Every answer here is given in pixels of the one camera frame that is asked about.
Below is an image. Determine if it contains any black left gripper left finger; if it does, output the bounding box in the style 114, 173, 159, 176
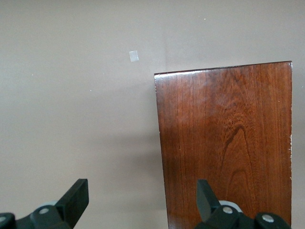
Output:
0, 178, 89, 229

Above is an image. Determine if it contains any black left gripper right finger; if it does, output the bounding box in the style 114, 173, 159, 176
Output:
192, 179, 293, 229

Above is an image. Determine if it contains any dark brown wooden cabinet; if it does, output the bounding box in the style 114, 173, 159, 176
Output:
153, 61, 293, 229

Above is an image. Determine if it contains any small clear tape piece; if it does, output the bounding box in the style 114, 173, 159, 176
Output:
129, 50, 140, 63

